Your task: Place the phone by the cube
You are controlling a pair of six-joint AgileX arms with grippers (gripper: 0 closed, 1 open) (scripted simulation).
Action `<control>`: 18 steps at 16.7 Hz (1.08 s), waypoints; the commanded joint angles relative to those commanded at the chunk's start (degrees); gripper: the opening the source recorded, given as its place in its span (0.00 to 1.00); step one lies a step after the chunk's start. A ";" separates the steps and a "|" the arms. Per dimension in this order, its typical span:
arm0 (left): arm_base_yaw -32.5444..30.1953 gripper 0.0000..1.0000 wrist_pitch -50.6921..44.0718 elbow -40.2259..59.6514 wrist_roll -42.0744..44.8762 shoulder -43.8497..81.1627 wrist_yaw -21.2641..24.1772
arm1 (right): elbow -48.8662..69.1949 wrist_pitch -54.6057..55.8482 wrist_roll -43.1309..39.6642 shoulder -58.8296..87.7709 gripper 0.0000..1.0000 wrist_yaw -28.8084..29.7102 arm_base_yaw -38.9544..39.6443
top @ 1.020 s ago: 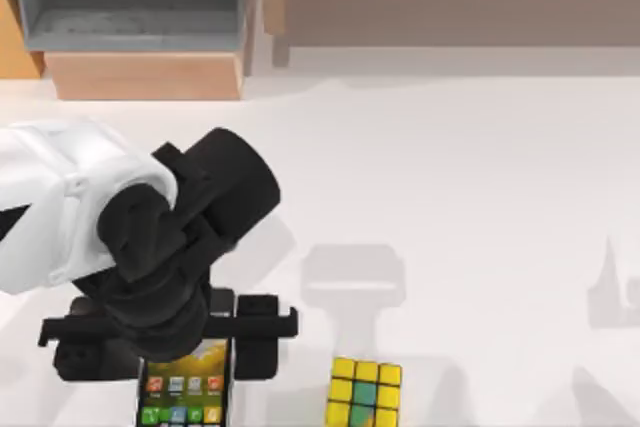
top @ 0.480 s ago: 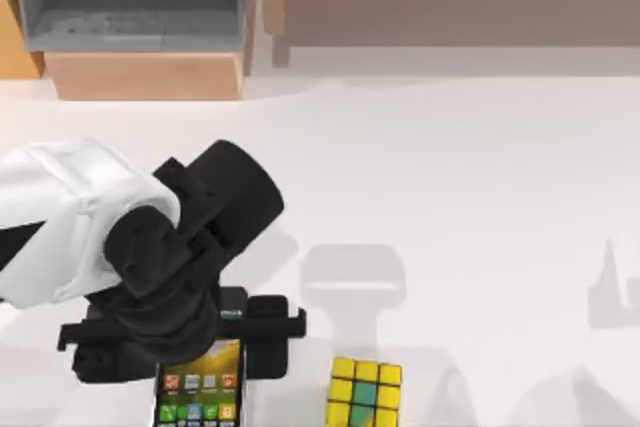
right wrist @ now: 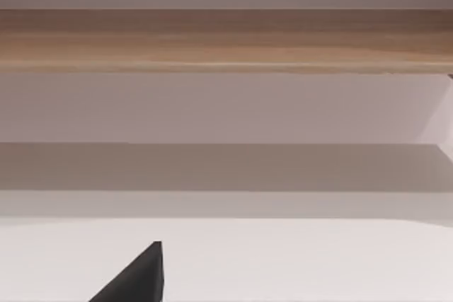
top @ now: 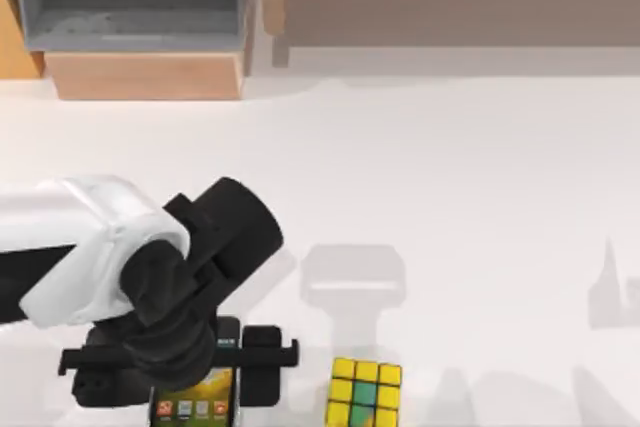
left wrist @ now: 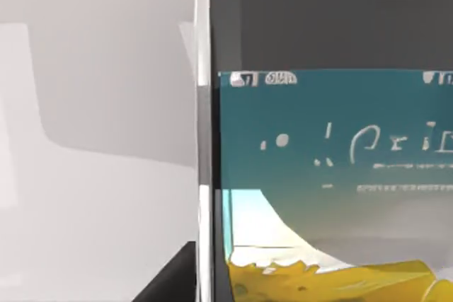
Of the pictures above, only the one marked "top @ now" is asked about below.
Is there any black smartphone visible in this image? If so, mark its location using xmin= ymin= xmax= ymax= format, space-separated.
xmin=148 ymin=315 xmax=245 ymax=427

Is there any yellow and green puzzle cube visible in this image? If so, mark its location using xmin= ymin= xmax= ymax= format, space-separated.
xmin=323 ymin=356 xmax=404 ymax=427

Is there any pale wooden drawer front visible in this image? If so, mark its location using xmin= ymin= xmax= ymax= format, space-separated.
xmin=43 ymin=48 xmax=247 ymax=101

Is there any grey pierced drawer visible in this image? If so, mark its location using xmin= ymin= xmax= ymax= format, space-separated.
xmin=11 ymin=0 xmax=261 ymax=56

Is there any wooden cupboard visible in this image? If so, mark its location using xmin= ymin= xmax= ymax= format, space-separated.
xmin=0 ymin=0 xmax=53 ymax=82

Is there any wooden open shelf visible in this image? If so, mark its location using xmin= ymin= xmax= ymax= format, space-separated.
xmin=261 ymin=0 xmax=640 ymax=69

